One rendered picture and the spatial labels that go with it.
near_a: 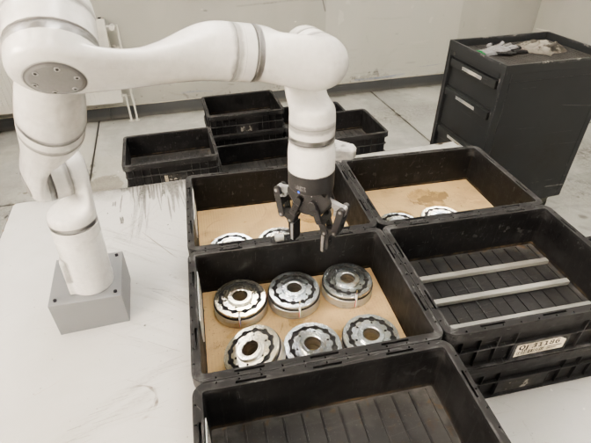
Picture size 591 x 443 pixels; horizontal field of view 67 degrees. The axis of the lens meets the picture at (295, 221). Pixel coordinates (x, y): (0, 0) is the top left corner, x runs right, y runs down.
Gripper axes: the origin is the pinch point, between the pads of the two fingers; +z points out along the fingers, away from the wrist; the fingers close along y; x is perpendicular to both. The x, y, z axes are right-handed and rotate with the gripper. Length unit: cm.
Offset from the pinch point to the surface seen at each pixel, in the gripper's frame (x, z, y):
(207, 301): -10.1, 17.5, -17.7
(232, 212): 16.9, 17.6, -33.5
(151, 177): 50, 48, -108
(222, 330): -14.4, 17.5, -10.1
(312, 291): 1.3, 14.8, 0.1
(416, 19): 356, 42, -107
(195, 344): -23.8, 8.9, -6.7
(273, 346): -15.6, 12.0, 2.6
